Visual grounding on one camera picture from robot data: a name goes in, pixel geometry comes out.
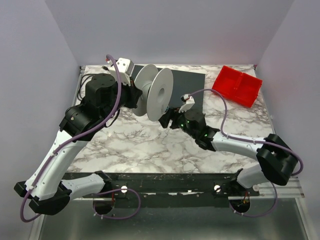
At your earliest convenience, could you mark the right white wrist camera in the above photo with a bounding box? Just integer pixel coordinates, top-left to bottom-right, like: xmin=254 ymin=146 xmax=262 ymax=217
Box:
xmin=178 ymin=94 xmax=195 ymax=113

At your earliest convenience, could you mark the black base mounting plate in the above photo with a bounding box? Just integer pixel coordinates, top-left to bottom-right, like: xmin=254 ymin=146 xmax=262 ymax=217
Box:
xmin=93 ymin=173 xmax=259 ymax=213

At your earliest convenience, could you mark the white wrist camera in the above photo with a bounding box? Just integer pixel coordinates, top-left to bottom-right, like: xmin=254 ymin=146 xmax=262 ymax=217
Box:
xmin=116 ymin=57 xmax=134 ymax=86
xmin=178 ymin=94 xmax=195 ymax=113

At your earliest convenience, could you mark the black usb cable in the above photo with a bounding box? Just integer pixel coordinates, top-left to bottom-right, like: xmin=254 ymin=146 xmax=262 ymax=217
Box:
xmin=77 ymin=65 xmax=111 ymax=101

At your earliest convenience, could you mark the aluminium rail frame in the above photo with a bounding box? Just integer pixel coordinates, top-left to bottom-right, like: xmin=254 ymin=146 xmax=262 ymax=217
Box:
xmin=29 ymin=178 xmax=308 ymax=240

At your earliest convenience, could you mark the white cable spool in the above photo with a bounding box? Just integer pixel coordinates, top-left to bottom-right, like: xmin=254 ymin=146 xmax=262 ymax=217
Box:
xmin=132 ymin=64 xmax=174 ymax=122

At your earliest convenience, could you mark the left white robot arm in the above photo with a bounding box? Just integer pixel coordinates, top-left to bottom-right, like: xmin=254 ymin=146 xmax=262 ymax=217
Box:
xmin=14 ymin=73 xmax=143 ymax=216

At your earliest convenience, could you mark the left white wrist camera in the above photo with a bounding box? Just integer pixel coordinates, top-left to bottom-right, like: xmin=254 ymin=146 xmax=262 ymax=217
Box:
xmin=116 ymin=57 xmax=134 ymax=86

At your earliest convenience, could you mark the red plastic bin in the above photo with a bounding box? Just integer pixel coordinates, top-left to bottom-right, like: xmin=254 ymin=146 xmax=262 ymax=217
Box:
xmin=212 ymin=65 xmax=263 ymax=108

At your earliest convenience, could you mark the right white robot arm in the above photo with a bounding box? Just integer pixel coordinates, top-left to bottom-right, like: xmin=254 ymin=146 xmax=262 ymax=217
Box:
xmin=159 ymin=108 xmax=298 ymax=189

